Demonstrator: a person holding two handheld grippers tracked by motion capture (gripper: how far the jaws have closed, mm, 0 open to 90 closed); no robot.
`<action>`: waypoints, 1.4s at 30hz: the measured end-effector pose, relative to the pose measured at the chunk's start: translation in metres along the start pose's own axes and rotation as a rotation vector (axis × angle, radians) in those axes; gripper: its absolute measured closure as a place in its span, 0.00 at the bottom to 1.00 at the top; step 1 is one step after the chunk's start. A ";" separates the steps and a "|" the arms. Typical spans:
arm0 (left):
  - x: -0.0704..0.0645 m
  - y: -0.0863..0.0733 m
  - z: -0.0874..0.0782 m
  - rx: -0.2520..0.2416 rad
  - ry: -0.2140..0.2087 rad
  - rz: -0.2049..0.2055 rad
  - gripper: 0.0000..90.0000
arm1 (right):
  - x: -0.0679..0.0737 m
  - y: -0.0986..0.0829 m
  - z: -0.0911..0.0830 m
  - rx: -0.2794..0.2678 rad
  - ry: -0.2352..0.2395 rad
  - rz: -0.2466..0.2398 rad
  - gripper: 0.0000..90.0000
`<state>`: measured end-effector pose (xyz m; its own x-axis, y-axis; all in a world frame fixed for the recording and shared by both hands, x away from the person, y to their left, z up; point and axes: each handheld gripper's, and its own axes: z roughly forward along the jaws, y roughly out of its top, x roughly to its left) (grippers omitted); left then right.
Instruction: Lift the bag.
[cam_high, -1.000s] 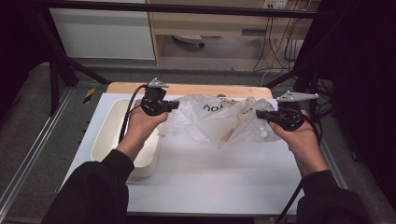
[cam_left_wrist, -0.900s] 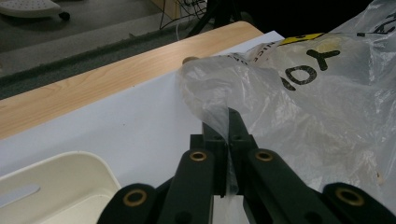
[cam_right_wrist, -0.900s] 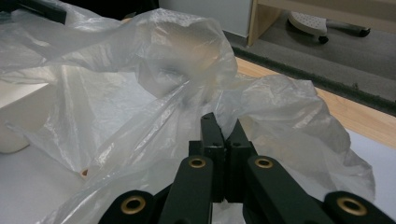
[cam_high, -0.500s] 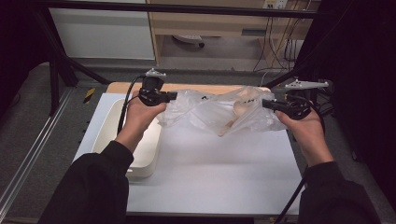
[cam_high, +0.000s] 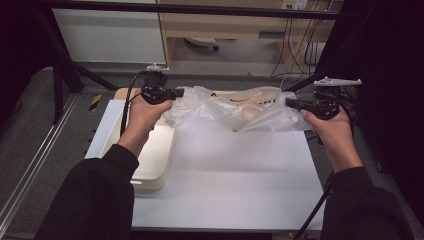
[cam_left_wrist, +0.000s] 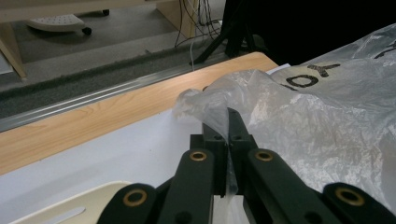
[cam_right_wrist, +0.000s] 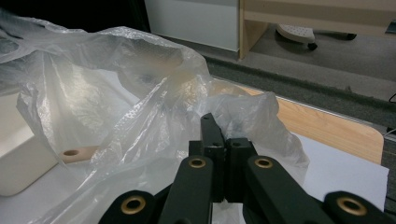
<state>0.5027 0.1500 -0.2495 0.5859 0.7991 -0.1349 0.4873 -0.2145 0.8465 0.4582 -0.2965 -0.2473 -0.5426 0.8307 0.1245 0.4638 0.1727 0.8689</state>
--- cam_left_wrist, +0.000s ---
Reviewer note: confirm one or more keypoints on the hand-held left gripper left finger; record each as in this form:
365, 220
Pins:
214, 141

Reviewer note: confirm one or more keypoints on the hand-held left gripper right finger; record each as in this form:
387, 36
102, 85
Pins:
238, 133

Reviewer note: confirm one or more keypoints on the clear printed plastic bag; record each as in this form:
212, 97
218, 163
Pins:
311, 124

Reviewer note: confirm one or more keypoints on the cream plastic bin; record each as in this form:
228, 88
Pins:
102, 193

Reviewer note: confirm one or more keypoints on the black metal stand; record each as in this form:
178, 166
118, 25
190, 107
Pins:
233, 31

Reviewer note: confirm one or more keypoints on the white table board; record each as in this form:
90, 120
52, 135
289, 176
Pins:
109, 155

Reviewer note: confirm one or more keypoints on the dark curtain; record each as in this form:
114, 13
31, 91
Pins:
311, 28

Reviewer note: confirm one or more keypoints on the white wheeled footrest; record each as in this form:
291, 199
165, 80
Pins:
56, 23

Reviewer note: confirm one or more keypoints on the light wooden desk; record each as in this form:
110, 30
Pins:
12, 53

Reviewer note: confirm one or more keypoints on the aluminium floor rail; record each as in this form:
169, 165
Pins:
77, 101

